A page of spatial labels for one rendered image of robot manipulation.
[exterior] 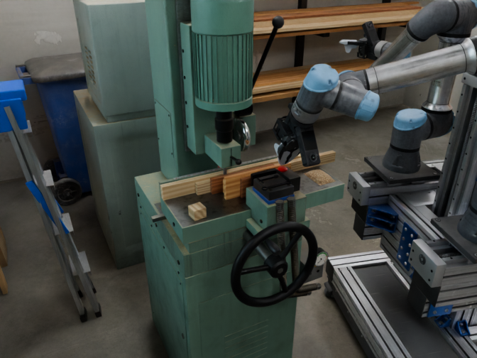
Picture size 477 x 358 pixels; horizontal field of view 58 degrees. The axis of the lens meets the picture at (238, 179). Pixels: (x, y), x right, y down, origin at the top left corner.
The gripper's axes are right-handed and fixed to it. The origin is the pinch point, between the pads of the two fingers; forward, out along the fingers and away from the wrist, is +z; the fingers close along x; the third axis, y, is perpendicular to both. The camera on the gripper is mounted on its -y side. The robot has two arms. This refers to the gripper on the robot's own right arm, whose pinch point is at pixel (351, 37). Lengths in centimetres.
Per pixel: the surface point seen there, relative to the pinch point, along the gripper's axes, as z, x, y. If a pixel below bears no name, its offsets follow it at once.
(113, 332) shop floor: -14, -150, 104
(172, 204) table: -57, -116, 18
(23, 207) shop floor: 129, -183, 100
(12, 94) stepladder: 4, -152, -12
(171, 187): -53, -114, 14
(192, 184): -53, -108, 16
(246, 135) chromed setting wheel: -47, -83, 8
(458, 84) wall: 115, 227, 114
